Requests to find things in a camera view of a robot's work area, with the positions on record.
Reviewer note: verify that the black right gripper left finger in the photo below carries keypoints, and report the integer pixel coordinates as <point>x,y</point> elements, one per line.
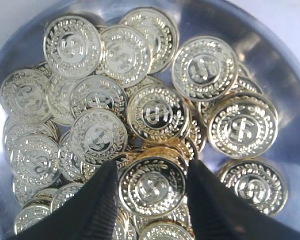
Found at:
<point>89,215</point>

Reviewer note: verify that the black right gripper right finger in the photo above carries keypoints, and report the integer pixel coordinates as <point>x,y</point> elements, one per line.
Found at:
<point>218,214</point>

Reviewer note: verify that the gold coin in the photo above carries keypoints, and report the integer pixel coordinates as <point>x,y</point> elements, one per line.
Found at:
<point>128,55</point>
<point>256,182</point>
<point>152,187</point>
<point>157,114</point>
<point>72,46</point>
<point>159,29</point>
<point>23,96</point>
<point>98,135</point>
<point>34,160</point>
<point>204,68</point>
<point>243,126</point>

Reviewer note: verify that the round steel plate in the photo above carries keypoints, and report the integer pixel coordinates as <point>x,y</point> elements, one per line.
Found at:
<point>268,59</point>

